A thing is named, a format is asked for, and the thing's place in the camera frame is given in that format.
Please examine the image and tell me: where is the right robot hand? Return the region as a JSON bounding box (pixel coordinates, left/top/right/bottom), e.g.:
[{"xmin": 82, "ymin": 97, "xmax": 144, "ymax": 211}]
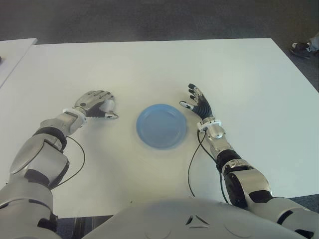
[{"xmin": 179, "ymin": 83, "xmax": 214, "ymax": 122}]

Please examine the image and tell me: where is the person's leg in jeans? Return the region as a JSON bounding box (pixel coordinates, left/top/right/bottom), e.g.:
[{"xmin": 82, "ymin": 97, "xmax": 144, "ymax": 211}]
[{"xmin": 309, "ymin": 34, "xmax": 319, "ymax": 52}]

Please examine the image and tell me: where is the black sneaker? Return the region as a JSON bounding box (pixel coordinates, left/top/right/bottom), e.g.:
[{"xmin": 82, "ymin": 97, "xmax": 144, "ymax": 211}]
[{"xmin": 290, "ymin": 41, "xmax": 314, "ymax": 59}]

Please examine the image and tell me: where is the white side table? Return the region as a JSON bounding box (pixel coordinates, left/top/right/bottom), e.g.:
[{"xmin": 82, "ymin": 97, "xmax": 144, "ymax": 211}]
[{"xmin": 0, "ymin": 38, "xmax": 38, "ymax": 88}]

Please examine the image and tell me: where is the thin black cable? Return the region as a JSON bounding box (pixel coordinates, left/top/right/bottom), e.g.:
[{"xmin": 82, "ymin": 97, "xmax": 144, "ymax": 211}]
[
  {"xmin": 198, "ymin": 129, "xmax": 231, "ymax": 205},
  {"xmin": 187, "ymin": 129, "xmax": 207, "ymax": 199},
  {"xmin": 52, "ymin": 135, "xmax": 86, "ymax": 188}
]

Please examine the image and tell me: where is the grey robot torso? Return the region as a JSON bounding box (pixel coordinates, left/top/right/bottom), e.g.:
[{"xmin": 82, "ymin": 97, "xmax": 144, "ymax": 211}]
[{"xmin": 82, "ymin": 196, "xmax": 300, "ymax": 239}]

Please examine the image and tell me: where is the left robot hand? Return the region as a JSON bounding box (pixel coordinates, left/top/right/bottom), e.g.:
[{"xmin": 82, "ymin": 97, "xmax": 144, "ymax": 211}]
[{"xmin": 74, "ymin": 90, "xmax": 119, "ymax": 120}]

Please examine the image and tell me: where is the blue plastic plate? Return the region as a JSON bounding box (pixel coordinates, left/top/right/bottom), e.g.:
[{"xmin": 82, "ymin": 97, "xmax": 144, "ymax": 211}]
[{"xmin": 136, "ymin": 103, "xmax": 187, "ymax": 150}]

